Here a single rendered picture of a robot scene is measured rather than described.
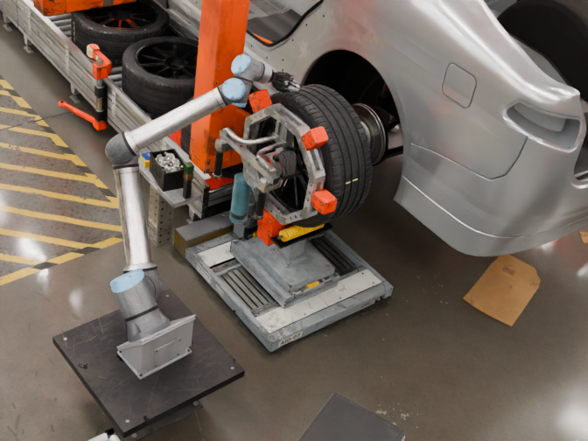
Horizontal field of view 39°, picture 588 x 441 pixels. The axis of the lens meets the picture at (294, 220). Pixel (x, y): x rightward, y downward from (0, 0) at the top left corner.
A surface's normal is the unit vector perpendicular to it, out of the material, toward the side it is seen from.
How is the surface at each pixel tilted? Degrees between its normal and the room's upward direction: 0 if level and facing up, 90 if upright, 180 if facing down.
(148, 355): 90
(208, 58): 90
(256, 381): 0
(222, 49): 90
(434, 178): 90
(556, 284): 0
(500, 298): 2
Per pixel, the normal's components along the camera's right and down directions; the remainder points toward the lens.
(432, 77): -0.78, 0.29
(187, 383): 0.15, -0.77
